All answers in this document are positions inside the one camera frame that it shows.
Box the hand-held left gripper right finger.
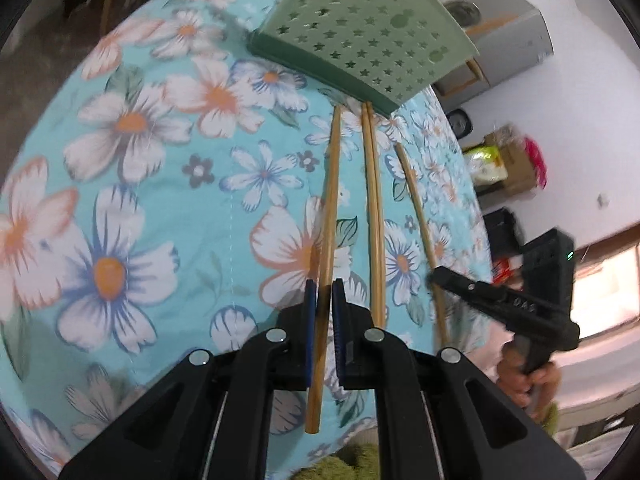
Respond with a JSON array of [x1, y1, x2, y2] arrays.
[[332, 279, 587, 480]]

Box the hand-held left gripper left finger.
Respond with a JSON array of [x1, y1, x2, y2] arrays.
[[59, 280, 318, 480]]

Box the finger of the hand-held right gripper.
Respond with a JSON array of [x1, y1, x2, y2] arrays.
[[430, 266, 507, 314]]

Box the light bamboo chopstick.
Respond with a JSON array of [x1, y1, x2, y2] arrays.
[[394, 144, 450, 346], [366, 101, 387, 329], [361, 101, 381, 329], [304, 105, 343, 435]]

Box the large metal spoon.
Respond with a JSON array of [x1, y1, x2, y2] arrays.
[[445, 1, 482, 28]]

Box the green perforated utensil holder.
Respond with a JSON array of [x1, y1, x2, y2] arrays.
[[247, 0, 480, 117]]

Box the person's right forearm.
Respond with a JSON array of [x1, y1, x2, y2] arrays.
[[530, 396, 564, 438]]

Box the person's right hand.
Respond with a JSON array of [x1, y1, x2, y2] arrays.
[[497, 342, 562, 409]]

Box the red printed box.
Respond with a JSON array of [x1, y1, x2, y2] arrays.
[[492, 257, 523, 286]]

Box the black trash bin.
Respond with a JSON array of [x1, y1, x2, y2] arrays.
[[482, 208, 523, 263]]

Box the brown cardboard box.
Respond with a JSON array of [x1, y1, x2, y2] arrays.
[[484, 132, 538, 196]]

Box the pink plastic bag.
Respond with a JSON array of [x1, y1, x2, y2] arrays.
[[522, 137, 548, 188]]

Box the yellow white rice bag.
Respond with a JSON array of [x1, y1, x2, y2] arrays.
[[462, 145, 508, 183]]

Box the person's green fluffy jacket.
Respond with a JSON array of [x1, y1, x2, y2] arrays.
[[297, 440, 383, 480]]

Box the blue floral quilt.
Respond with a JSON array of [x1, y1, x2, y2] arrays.
[[0, 0, 496, 480]]

